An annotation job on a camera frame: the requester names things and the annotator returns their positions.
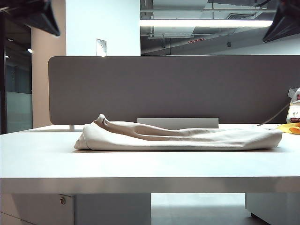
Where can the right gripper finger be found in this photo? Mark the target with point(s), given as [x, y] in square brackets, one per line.
[286, 23]

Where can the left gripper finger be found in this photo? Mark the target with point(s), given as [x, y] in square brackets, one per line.
[42, 18]

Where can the beige T-shirt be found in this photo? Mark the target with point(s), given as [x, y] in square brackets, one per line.
[175, 140]

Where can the ceiling air vent grille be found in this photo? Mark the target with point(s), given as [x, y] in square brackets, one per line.
[241, 16]

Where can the white plastic snack bag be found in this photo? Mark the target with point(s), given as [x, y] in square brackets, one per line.
[295, 110]

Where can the red ceiling sign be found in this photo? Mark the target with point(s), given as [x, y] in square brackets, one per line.
[196, 41]

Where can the yellow cloth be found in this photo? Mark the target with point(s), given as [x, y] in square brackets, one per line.
[289, 128]

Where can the grey-brown desk partition screen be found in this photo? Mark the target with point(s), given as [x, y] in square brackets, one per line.
[175, 89]

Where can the round cabinet lock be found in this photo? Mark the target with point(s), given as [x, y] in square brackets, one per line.
[62, 200]

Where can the white cabinet on castors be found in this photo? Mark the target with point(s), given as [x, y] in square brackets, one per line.
[276, 211]

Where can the silver wall plate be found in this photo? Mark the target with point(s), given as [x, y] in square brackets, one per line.
[101, 47]

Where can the white partition support bracket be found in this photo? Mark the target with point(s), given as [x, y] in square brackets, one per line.
[72, 128]

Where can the white drawer pedestal cabinet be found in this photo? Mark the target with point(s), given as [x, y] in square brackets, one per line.
[35, 211]

